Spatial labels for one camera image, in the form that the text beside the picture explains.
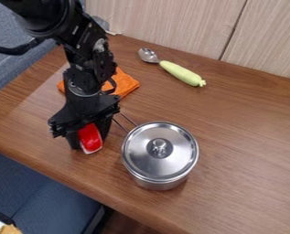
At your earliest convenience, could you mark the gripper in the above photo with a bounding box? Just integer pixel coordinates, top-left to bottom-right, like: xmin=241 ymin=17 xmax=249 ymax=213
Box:
xmin=47 ymin=90 xmax=123 ymax=151

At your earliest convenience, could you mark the red toy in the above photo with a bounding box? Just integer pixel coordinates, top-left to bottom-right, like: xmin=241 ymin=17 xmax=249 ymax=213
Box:
xmin=77 ymin=122 xmax=104 ymax=155

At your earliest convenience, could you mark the orange cloth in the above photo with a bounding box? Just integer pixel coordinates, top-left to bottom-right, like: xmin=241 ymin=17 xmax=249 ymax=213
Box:
xmin=55 ymin=66 xmax=141 ymax=99

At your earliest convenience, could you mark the silver lid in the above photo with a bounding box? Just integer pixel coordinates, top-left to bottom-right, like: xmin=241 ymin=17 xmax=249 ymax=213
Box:
xmin=121 ymin=121 xmax=201 ymax=181

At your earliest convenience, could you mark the blue-grey sofa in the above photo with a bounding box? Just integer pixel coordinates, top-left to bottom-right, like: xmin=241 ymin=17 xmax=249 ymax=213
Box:
xmin=0 ymin=0 xmax=107 ymax=234

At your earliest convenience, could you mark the silver pot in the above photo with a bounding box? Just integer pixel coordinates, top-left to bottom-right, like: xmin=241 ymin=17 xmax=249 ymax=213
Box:
xmin=110 ymin=112 xmax=201 ymax=192

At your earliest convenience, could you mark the silver spoon with green handle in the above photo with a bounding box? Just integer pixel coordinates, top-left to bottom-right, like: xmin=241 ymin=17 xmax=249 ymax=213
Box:
xmin=136 ymin=47 xmax=209 ymax=89

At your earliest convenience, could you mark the black cable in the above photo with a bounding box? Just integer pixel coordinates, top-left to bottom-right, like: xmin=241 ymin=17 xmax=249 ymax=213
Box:
xmin=0 ymin=37 xmax=48 ymax=57

